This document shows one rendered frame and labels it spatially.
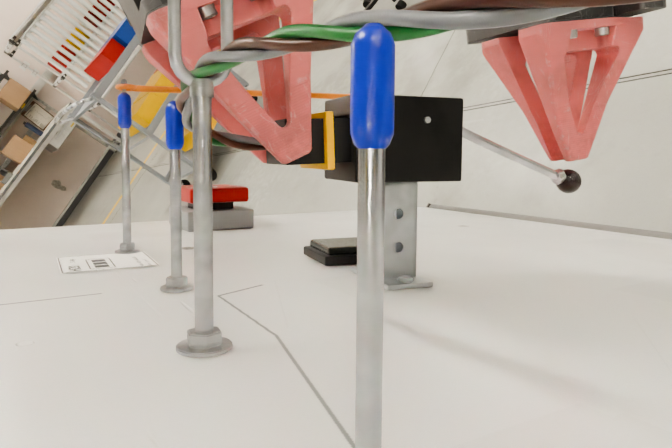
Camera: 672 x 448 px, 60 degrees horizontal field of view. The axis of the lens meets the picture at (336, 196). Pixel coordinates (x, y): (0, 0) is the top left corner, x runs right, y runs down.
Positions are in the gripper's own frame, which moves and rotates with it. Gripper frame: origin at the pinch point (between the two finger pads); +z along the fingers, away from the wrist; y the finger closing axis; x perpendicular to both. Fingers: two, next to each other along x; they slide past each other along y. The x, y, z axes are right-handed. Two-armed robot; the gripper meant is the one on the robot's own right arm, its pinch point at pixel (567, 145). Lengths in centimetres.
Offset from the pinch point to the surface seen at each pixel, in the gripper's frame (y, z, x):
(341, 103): 0.7, -3.9, -13.7
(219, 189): -20.6, 1.2, -16.9
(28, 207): -795, 57, -147
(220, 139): 1.7, -3.0, -19.7
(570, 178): 0.8, 1.8, -0.7
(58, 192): -805, 45, -110
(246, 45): 11.5, -5.4, -20.2
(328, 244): -4.9, 3.9, -13.4
